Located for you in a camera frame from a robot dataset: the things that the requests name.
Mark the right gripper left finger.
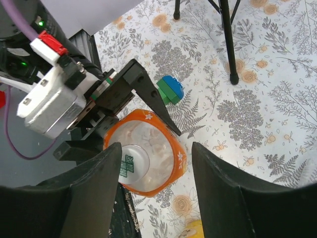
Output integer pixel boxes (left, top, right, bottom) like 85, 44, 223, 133
0, 142, 122, 238

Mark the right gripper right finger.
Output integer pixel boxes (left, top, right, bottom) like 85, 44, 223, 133
192, 142, 317, 238

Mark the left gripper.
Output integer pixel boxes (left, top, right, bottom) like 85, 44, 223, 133
53, 59, 181, 164

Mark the white green bottle cap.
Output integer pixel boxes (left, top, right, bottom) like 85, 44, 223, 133
118, 144, 150, 185

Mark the orange label bottle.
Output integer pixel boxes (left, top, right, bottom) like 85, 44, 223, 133
104, 109, 187, 197

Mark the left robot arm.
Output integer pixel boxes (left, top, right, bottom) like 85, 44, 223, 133
0, 0, 181, 163

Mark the yellow juice bottle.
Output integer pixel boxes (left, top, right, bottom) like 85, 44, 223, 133
177, 220, 204, 238

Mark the green blue toy block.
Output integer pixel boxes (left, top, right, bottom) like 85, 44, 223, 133
157, 75, 184, 105

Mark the floral patterned table mat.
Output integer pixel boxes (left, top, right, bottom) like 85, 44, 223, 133
94, 0, 317, 238

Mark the red storage bin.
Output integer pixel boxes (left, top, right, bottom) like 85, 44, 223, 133
0, 91, 6, 108

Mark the black perforated music stand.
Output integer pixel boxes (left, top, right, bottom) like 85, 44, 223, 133
173, 0, 242, 85

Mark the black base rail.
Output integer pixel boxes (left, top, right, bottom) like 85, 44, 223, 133
108, 184, 142, 238

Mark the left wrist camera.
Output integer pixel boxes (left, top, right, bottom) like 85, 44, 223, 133
17, 66, 98, 139

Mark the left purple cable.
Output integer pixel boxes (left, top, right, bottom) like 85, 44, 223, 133
0, 0, 59, 161

